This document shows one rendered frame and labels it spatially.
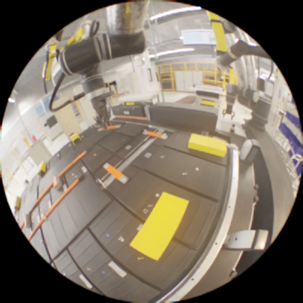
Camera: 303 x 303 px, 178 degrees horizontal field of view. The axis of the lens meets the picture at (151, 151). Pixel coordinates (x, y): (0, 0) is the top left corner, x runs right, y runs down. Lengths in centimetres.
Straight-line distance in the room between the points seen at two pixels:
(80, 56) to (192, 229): 54
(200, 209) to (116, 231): 23
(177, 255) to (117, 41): 56
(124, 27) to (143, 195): 47
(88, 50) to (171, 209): 47
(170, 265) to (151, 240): 9
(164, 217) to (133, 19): 47
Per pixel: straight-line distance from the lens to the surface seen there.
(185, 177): 32
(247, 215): 53
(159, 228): 24
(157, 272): 29
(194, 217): 28
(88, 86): 48
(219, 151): 41
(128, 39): 33
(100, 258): 34
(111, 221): 31
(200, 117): 55
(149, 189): 30
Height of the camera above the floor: 127
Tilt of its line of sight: 40 degrees down
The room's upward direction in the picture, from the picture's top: 12 degrees counter-clockwise
